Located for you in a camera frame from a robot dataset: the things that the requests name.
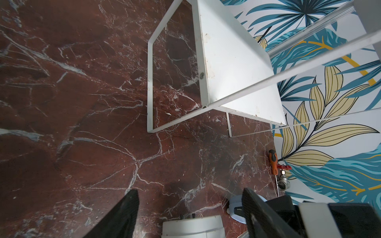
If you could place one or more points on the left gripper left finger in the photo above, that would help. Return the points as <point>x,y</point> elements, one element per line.
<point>120,221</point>

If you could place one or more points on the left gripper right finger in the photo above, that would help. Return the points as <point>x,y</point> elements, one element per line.
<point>268,219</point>

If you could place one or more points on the light blue square alarm clock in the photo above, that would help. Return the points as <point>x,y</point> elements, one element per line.
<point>235,209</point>

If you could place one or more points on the white square alarm clock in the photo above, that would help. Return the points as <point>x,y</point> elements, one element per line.
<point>204,227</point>

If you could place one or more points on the white two-tier shelf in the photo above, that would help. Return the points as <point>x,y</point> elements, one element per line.
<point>235,73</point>

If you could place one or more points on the metal valve red handle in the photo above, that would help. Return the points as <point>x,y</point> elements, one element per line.
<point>283,183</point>

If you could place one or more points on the orange handled screwdriver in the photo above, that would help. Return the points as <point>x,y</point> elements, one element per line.
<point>273,161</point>

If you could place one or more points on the right aluminium frame post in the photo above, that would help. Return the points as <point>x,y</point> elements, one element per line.
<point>322,23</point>

